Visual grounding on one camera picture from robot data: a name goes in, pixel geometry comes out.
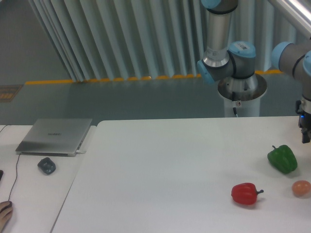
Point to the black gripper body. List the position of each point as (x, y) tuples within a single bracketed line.
[(303, 109)]

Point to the red bell pepper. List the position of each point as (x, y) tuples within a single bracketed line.
[(245, 193)]

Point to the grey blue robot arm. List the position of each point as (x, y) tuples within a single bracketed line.
[(232, 66)]

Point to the person's hand on mouse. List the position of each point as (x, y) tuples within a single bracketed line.
[(5, 213)]

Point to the green bell pepper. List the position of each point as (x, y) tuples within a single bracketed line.
[(283, 159)]

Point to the brown egg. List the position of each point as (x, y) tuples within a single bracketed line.
[(301, 188)]

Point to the silver closed laptop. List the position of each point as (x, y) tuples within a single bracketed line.
[(56, 137)]

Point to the black computer mouse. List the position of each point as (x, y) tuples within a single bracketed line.
[(10, 204)]

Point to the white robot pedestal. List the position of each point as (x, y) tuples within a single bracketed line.
[(242, 96)]

